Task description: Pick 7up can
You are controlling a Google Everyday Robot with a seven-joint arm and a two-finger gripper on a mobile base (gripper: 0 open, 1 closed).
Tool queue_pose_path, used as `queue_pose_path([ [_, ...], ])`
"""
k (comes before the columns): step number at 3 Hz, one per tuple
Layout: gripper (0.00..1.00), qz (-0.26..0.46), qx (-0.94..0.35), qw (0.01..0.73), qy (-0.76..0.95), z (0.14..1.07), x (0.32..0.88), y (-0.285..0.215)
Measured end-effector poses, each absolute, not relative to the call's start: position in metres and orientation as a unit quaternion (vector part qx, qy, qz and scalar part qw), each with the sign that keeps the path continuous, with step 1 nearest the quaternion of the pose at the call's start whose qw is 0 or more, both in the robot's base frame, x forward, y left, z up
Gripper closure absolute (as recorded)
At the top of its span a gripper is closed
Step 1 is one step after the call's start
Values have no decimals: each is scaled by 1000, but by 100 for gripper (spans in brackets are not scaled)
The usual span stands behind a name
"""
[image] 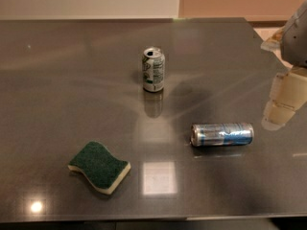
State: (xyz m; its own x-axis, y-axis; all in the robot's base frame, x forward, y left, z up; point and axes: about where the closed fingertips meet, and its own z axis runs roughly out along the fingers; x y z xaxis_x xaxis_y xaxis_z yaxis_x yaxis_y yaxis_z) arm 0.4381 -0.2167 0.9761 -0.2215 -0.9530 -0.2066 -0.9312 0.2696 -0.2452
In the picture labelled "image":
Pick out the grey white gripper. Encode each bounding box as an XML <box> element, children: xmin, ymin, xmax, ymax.
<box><xmin>261</xmin><ymin>1</ymin><xmax>307</xmax><ymax>131</ymax></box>

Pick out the green white 7up can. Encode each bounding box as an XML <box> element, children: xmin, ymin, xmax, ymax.
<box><xmin>142</xmin><ymin>47</ymin><xmax>165</xmax><ymax>93</ymax></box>

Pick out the silver blue energy drink can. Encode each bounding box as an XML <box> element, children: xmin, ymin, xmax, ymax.
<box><xmin>190</xmin><ymin>123</ymin><xmax>254</xmax><ymax>147</ymax></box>

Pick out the green yellow sponge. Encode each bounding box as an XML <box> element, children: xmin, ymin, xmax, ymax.
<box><xmin>68</xmin><ymin>141</ymin><xmax>130</xmax><ymax>196</ymax></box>

